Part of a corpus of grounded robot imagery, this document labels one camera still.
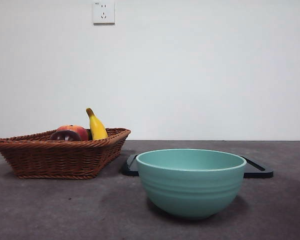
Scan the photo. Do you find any teal ribbed bowl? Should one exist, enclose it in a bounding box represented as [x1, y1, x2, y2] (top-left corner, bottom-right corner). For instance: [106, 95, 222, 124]
[135, 148, 248, 221]

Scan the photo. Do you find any dark purple plum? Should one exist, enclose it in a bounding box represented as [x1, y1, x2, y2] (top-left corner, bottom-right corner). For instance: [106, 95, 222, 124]
[49, 130, 83, 142]

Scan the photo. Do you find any yellow banana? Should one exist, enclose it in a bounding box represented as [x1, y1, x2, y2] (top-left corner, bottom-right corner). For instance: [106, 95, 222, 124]
[86, 107, 109, 141]

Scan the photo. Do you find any red orange peach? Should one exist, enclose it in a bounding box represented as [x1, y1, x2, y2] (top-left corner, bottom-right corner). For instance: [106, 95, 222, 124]
[56, 124, 90, 141]

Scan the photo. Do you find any brown wicker basket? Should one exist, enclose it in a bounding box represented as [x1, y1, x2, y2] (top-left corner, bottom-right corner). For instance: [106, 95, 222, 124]
[0, 127, 132, 180]

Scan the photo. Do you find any black rectangular tray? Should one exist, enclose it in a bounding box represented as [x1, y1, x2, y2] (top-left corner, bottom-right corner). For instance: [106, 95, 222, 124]
[121, 153, 275, 179]

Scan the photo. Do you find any white wall socket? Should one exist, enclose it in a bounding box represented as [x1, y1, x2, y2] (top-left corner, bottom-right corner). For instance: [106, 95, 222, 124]
[92, 0, 116, 26]

